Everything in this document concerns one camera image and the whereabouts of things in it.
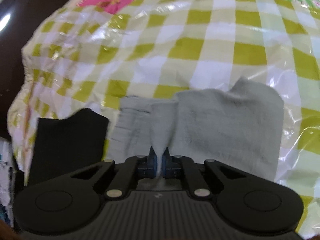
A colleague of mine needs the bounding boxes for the blue printed packet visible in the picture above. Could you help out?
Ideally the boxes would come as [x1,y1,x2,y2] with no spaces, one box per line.
[0,137,19,230]

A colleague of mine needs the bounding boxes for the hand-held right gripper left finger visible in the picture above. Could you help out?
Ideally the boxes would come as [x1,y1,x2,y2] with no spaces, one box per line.
[71,146,158,201]

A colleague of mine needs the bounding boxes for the dark brown wooden headboard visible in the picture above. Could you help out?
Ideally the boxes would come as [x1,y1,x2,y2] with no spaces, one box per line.
[0,0,100,140]

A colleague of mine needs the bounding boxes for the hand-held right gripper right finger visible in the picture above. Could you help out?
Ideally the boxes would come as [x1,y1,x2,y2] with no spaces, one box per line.
[162,147,249,201]

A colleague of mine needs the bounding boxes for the black cloth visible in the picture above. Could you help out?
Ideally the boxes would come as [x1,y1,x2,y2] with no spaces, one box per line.
[28,108,110,188]

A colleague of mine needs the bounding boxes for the grey-green pants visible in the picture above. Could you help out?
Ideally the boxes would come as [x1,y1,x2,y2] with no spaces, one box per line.
[111,77,285,193]

